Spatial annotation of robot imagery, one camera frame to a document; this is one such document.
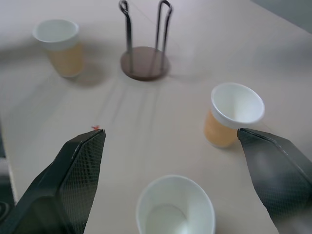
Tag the orange and white paper cup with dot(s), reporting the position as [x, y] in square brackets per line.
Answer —
[231, 114]
[64, 46]
[175, 207]

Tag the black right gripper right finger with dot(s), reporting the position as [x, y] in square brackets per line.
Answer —
[280, 180]

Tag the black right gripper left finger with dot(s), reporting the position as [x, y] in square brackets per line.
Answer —
[73, 180]

